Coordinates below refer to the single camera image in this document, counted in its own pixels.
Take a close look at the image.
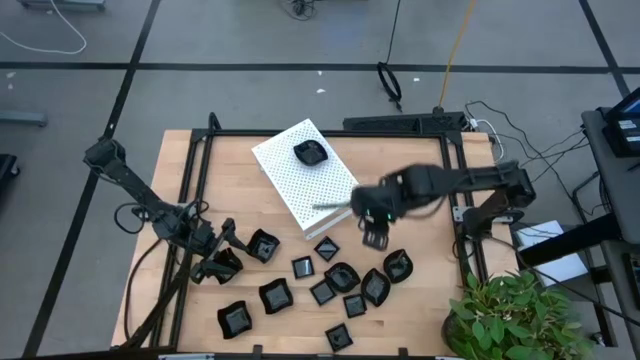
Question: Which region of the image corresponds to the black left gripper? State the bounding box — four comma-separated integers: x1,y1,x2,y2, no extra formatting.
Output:
188,217,250,283

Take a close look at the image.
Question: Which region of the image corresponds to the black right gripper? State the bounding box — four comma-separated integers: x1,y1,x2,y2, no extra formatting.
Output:
349,172,409,252

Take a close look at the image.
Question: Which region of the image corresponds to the black oval mini plate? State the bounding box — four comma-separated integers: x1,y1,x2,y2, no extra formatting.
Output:
323,261,362,294
382,248,415,285
360,267,392,308
292,139,330,167

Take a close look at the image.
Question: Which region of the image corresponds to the black small square mini plate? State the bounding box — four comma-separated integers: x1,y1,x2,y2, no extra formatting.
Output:
342,293,368,320
313,235,341,263
324,322,354,353
291,255,316,280
309,278,338,307

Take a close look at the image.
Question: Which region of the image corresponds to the white perforated metal shelf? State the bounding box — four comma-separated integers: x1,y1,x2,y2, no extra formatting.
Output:
250,118,360,241

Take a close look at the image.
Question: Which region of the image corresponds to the black power control box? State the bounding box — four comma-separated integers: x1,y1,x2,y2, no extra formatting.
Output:
342,111,474,135

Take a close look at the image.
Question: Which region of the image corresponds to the white paper sheet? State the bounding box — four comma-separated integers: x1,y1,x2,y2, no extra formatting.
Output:
513,219,590,289

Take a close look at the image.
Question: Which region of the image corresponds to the green potted plant black pot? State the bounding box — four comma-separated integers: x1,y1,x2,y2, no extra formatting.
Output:
441,269,599,360

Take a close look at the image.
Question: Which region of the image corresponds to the black desk leg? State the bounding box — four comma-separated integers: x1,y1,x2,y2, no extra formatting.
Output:
518,212,624,269

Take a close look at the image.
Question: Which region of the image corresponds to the black chair base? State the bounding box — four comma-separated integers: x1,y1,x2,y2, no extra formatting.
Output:
0,153,21,194

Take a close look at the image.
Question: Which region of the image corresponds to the grey metal bar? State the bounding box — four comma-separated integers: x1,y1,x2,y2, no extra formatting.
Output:
0,110,49,128

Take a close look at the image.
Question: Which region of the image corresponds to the grey desk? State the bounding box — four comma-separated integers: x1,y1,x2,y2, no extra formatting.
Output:
581,87,640,246

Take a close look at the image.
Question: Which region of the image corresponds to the black laptop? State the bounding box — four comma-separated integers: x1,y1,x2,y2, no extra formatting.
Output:
601,88,640,159

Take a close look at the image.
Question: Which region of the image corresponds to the thick yellow hanging cable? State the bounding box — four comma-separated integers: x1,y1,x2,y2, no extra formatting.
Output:
437,0,480,110

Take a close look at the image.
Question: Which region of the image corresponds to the black hanging cable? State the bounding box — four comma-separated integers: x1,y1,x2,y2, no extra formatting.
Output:
375,0,404,112

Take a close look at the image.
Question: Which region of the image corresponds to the black cable bundle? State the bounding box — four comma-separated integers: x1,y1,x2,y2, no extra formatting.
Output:
278,0,321,22

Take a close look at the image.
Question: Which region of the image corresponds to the white floor cable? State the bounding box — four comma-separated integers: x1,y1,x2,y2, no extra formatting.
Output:
0,0,88,55

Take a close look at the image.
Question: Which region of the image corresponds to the grey metal base plate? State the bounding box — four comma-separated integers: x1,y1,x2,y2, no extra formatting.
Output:
17,0,107,12

